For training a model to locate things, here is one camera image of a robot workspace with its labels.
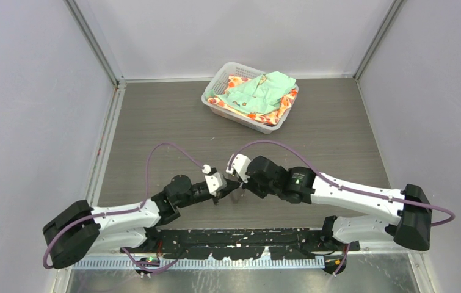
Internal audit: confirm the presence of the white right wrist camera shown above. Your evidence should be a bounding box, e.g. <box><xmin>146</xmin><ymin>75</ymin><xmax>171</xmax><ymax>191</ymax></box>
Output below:
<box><xmin>226</xmin><ymin>154</ymin><xmax>251</xmax><ymax>175</ymax></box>

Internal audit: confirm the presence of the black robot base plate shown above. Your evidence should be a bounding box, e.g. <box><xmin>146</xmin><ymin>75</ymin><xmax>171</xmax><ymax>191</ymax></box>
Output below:
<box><xmin>128</xmin><ymin>228</ymin><xmax>346</xmax><ymax>261</ymax></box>

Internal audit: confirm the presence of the orange floral cloth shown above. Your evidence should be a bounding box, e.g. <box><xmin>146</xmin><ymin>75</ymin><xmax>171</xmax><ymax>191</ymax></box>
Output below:
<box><xmin>208</xmin><ymin>87</ymin><xmax>298</xmax><ymax>126</ymax></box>

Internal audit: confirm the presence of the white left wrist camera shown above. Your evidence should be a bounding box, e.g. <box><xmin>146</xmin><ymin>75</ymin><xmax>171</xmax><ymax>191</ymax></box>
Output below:
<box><xmin>205</xmin><ymin>172</ymin><xmax>226</xmax><ymax>197</ymax></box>

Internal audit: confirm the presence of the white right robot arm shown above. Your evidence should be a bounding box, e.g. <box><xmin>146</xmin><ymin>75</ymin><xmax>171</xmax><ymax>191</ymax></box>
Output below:
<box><xmin>227</xmin><ymin>154</ymin><xmax>432</xmax><ymax>251</ymax></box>

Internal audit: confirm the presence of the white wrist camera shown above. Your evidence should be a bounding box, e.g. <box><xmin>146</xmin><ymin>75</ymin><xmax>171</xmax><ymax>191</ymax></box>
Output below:
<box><xmin>205</xmin><ymin>172</ymin><xmax>226</xmax><ymax>197</ymax></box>
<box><xmin>226</xmin><ymin>154</ymin><xmax>251</xmax><ymax>175</ymax></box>

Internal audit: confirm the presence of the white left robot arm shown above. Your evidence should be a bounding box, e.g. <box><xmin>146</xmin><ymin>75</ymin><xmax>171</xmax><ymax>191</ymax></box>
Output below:
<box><xmin>42</xmin><ymin>173</ymin><xmax>242</xmax><ymax>269</ymax></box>

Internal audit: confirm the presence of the green cloth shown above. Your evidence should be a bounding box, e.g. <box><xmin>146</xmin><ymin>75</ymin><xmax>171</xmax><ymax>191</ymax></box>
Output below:
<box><xmin>205</xmin><ymin>71</ymin><xmax>296</xmax><ymax>115</ymax></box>

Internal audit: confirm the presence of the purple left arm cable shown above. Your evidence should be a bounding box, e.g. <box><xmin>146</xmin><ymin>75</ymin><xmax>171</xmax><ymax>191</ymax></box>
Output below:
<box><xmin>42</xmin><ymin>142</ymin><xmax>211</xmax><ymax>270</ymax></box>

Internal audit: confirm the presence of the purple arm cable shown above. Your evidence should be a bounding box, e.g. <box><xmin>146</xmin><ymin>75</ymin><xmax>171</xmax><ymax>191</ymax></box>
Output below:
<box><xmin>42</xmin><ymin>142</ymin><xmax>211</xmax><ymax>270</ymax></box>
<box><xmin>227</xmin><ymin>140</ymin><xmax>456</xmax><ymax>228</ymax></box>

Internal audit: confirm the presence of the white plastic basket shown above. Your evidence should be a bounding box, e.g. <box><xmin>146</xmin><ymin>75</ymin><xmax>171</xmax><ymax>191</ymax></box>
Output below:
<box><xmin>201</xmin><ymin>62</ymin><xmax>299</xmax><ymax>134</ymax></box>

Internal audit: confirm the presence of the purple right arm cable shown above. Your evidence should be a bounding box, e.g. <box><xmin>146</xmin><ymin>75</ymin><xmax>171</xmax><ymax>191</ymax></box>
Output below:
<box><xmin>227</xmin><ymin>140</ymin><xmax>456</xmax><ymax>228</ymax></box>

